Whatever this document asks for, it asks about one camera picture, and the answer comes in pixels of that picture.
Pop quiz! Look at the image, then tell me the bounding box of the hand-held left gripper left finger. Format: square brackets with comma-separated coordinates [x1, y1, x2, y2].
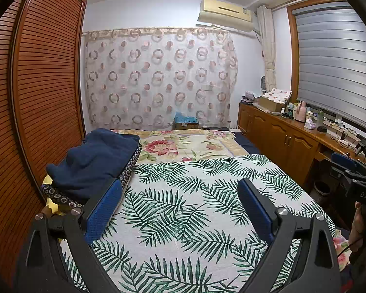
[17, 178, 124, 293]

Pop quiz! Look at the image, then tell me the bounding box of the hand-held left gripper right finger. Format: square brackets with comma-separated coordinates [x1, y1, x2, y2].
[237, 178, 342, 293]

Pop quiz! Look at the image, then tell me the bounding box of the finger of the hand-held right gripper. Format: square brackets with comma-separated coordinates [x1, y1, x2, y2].
[329, 152, 366, 187]

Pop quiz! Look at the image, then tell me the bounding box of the navy blue printed t-shirt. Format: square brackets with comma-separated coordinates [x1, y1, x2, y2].
[46, 128, 141, 202]

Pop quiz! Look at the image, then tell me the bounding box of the person's right hand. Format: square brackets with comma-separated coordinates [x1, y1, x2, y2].
[349, 201, 366, 254]

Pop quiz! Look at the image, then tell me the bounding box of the dark waste bin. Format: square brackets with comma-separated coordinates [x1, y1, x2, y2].
[314, 181, 332, 196]

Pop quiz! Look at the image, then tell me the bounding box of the yellow brown garment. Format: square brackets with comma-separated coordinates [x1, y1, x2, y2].
[41, 197, 74, 241]

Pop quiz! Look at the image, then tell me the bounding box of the wooden sideboard cabinet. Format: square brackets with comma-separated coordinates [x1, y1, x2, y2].
[238, 101, 366, 193]

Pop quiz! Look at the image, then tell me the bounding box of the dark blue bed sheet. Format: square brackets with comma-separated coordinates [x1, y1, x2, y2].
[234, 134, 261, 156]

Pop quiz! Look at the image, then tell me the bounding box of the pink thermos jug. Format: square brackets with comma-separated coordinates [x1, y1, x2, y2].
[294, 101, 306, 123]

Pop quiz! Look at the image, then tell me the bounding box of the palm leaf print blanket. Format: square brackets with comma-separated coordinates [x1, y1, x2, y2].
[59, 154, 337, 293]

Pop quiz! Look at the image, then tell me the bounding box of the group of small bottles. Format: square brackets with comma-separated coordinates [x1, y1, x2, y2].
[279, 104, 296, 119]

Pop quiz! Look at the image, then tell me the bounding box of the open cardboard box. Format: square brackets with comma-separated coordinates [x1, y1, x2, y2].
[259, 96, 283, 112]

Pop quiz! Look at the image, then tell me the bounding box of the floral bed sheet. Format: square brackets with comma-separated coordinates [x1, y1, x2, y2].
[110, 129, 251, 163]

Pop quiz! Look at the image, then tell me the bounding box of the grey zebra window blind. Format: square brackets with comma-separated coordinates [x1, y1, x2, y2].
[294, 1, 366, 129]

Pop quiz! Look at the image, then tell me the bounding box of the small cardboard box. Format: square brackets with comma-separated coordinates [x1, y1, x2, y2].
[174, 121, 200, 130]

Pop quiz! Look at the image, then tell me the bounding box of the blue plastic bag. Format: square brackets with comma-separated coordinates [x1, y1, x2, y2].
[174, 111, 199, 124]

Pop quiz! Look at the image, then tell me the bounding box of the beige side curtain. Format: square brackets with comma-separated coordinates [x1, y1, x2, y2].
[256, 4, 277, 94]

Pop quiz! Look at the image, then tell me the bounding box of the wooden louvred wardrobe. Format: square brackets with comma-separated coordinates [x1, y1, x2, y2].
[0, 0, 88, 287]

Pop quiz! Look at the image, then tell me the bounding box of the power strip with cables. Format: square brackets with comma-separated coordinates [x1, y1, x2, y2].
[335, 126, 358, 147]

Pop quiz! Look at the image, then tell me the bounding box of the dark ring-patterned folded garment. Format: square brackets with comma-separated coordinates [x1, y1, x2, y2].
[40, 142, 143, 209]

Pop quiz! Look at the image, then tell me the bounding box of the wooden window frame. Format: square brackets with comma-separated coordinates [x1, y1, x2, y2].
[270, 0, 345, 104]

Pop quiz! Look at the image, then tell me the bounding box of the ring-patterned sheer curtain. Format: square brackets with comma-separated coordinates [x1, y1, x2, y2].
[82, 27, 239, 132]

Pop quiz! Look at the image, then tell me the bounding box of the beige wall air conditioner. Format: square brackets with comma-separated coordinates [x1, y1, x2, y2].
[197, 0, 254, 32]

